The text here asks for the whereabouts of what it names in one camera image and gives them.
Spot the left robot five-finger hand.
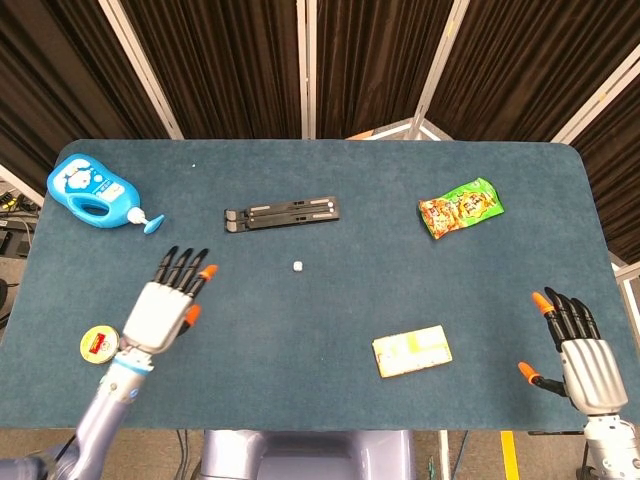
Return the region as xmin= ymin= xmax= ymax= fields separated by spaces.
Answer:
xmin=119 ymin=245 xmax=220 ymax=356

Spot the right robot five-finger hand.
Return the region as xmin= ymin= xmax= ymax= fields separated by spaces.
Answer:
xmin=518 ymin=286 xmax=629 ymax=416

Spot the round yellow red tin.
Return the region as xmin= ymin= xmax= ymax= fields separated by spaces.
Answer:
xmin=79 ymin=324 xmax=122 ymax=365

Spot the blue pump detergent bottle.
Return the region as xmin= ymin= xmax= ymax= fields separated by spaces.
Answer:
xmin=46 ymin=152 xmax=166 ymax=236

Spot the black power strip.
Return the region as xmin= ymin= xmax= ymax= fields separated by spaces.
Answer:
xmin=0 ymin=219 xmax=34 ymax=259

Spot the black folding laptop stand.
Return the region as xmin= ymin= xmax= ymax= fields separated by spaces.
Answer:
xmin=223 ymin=196 xmax=343 ymax=234

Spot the white metal table leg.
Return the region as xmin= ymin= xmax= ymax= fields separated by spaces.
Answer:
xmin=438 ymin=429 xmax=452 ymax=480

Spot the blue felt table cover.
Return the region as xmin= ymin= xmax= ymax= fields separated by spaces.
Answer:
xmin=0 ymin=138 xmax=634 ymax=434

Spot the yellow white cracker packet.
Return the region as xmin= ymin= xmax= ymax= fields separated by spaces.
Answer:
xmin=371 ymin=324 xmax=454 ymax=379

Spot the dark curtain screen panel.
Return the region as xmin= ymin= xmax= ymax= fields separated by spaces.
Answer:
xmin=552 ymin=44 xmax=640 ymax=266
xmin=99 ymin=0 xmax=309 ymax=140
xmin=0 ymin=0 xmax=184 ymax=199
xmin=414 ymin=0 xmax=640 ymax=144
xmin=305 ymin=0 xmax=469 ymax=140

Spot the lavender robot torso base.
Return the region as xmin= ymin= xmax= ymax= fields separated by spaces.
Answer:
xmin=199 ymin=428 xmax=417 ymax=480

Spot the green orange snack bag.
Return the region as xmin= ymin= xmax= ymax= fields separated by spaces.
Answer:
xmin=417 ymin=177 xmax=506 ymax=242

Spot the white metal frame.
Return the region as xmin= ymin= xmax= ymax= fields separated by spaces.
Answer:
xmin=610 ymin=261 xmax=640 ymax=311

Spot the black cable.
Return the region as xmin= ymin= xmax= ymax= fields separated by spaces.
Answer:
xmin=171 ymin=429 xmax=201 ymax=480

